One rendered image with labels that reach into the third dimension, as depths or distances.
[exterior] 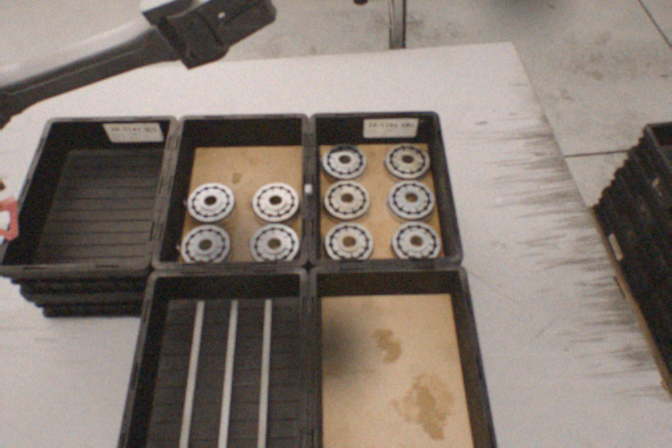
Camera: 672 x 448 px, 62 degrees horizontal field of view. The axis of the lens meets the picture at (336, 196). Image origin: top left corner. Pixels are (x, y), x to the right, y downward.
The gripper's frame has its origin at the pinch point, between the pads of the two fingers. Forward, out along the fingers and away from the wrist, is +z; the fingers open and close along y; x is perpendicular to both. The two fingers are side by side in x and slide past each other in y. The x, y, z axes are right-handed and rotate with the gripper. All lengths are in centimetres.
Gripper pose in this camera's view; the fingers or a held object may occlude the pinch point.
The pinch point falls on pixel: (3, 220)
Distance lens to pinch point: 110.9
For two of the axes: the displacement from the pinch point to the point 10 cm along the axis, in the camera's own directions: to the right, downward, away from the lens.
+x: 7.4, -5.1, 4.3
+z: 1.3, 7.5, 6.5
